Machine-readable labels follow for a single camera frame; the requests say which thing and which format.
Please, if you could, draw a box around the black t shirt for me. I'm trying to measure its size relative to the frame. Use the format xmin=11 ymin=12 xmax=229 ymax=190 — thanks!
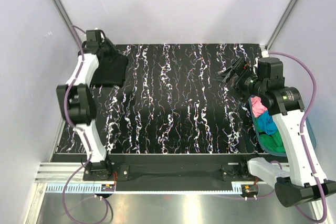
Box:
xmin=90 ymin=53 xmax=129 ymax=88

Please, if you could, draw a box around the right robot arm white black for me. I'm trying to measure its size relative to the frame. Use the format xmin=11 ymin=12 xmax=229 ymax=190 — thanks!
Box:
xmin=215 ymin=57 xmax=335 ymax=207

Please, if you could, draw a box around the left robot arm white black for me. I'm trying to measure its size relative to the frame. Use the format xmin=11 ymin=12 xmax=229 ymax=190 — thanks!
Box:
xmin=56 ymin=28 xmax=129 ymax=181

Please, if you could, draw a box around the pink t shirt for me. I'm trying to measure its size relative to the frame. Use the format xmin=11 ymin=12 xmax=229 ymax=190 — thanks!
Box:
xmin=251 ymin=96 xmax=268 ymax=118

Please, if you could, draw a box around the blue t shirt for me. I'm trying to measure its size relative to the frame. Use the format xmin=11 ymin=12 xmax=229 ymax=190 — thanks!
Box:
xmin=256 ymin=111 xmax=278 ymax=135

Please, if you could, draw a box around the green t shirt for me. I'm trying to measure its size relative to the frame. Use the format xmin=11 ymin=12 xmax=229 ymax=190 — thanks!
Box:
xmin=257 ymin=127 xmax=286 ymax=153

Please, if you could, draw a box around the teal plastic laundry basket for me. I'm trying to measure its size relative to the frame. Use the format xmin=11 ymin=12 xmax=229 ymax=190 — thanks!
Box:
xmin=248 ymin=95 xmax=317 ymax=158

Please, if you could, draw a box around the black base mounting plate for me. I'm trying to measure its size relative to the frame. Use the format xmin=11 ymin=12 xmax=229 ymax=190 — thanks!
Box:
xmin=82 ymin=153 xmax=268 ymax=192

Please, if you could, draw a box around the left aluminium frame post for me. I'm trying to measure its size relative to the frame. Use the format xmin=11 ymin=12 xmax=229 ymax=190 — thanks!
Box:
xmin=51 ymin=0 xmax=80 ymax=52

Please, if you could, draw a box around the aluminium rail profile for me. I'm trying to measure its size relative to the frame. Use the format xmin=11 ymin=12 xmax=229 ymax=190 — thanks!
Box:
xmin=35 ymin=163 xmax=320 ymax=183

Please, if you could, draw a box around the white slotted cable duct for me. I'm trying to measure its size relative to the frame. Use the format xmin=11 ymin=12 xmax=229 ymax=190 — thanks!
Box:
xmin=46 ymin=183 xmax=243 ymax=195

